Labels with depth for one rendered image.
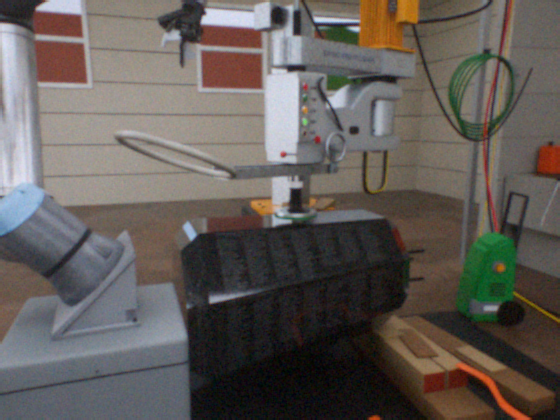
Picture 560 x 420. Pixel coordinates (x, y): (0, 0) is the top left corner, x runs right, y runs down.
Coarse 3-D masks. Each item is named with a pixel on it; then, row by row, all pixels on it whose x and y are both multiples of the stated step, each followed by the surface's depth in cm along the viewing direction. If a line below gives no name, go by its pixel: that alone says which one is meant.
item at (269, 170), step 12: (216, 168) 201; (240, 168) 197; (252, 168) 201; (264, 168) 206; (276, 168) 211; (288, 168) 216; (300, 168) 221; (312, 168) 225; (324, 168) 233; (336, 168) 234
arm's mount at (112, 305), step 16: (128, 240) 119; (128, 256) 108; (112, 272) 107; (128, 272) 108; (96, 288) 106; (112, 288) 107; (128, 288) 109; (64, 304) 116; (80, 304) 106; (96, 304) 107; (112, 304) 108; (128, 304) 109; (64, 320) 106; (80, 320) 106; (96, 320) 107; (112, 320) 109; (128, 320) 111; (64, 336) 105
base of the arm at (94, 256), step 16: (80, 240) 108; (96, 240) 111; (112, 240) 115; (64, 256) 105; (80, 256) 107; (96, 256) 108; (112, 256) 110; (48, 272) 106; (64, 272) 106; (80, 272) 106; (96, 272) 107; (64, 288) 108; (80, 288) 106
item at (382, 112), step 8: (376, 104) 256; (384, 104) 256; (392, 104) 259; (376, 112) 257; (384, 112) 257; (392, 112) 260; (376, 120) 258; (384, 120) 258; (392, 120) 261; (376, 128) 259; (384, 128) 259; (392, 128) 263
